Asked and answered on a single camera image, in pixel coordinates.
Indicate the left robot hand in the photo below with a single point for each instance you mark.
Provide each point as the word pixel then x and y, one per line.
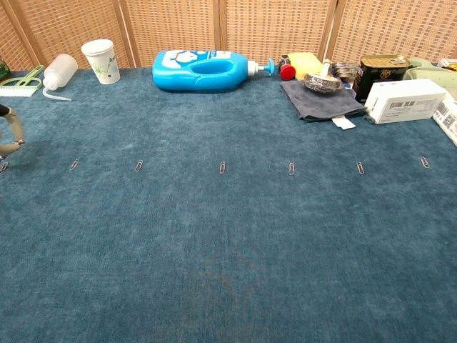
pixel 16 125

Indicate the translucent squeeze wash bottle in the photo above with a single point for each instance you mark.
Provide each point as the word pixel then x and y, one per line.
pixel 60 71

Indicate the blue table cloth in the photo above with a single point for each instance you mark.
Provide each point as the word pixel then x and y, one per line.
pixel 228 232

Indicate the small red capped object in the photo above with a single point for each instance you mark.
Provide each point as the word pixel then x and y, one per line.
pixel 287 72

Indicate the black gold meat can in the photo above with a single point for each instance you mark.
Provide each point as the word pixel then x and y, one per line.
pixel 378 76

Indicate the white cardboard box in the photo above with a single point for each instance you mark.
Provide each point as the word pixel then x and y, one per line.
pixel 403 96

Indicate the wicker folding screen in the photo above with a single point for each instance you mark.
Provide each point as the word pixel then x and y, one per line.
pixel 171 28

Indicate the silver paper clip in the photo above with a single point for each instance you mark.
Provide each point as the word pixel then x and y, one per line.
pixel 223 167
pixel 292 168
pixel 360 167
pixel 3 167
pixel 74 164
pixel 139 165
pixel 424 161

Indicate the grey folded cloth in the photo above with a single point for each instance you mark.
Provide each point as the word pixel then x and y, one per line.
pixel 321 103

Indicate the white paper cup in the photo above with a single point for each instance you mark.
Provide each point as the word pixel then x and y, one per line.
pixel 103 64

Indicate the blue detergent pump bottle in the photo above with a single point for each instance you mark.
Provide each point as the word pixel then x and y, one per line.
pixel 178 80

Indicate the yellow sponge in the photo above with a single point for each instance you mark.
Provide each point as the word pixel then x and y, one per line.
pixel 303 64

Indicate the green brush white bristles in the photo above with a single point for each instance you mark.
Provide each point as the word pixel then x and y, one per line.
pixel 21 87

